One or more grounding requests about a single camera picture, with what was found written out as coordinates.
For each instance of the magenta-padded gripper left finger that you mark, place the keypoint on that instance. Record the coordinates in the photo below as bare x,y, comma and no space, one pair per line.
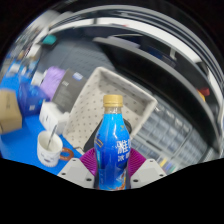
76,172

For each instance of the small grey drawer cabinet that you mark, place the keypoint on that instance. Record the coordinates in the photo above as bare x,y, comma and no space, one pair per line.
146,140

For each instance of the blue tissue box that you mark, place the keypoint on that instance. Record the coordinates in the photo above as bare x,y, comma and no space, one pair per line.
30,98

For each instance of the teal tool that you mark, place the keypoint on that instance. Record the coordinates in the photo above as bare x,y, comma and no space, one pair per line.
49,39

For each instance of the dark grey product box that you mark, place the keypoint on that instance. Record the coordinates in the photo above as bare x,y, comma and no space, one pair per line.
68,90

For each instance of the white dotted storage box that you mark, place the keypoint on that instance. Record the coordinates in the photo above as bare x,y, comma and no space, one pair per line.
86,113

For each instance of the purple bag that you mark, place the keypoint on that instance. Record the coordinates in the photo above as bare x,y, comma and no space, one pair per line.
51,81

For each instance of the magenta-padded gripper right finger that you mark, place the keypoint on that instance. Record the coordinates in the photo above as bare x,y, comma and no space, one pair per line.
148,170

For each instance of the drawer cabinet with coloured parts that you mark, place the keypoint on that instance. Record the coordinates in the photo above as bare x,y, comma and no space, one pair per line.
166,160

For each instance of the brown cardboard box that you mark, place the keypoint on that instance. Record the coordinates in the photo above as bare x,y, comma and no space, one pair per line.
10,111

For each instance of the wide grey drawer cabinet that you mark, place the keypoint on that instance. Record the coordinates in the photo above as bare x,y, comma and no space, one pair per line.
173,121

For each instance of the black wall shelf unit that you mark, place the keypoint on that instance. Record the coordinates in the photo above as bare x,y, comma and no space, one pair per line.
160,66

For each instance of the metal spoon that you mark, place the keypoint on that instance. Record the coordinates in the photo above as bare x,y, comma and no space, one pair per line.
51,136

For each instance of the white mug with face print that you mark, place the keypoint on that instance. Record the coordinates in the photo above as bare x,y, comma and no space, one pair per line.
46,156

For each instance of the blue drink bottle gold cap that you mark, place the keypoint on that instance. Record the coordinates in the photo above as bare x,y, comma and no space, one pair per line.
111,146

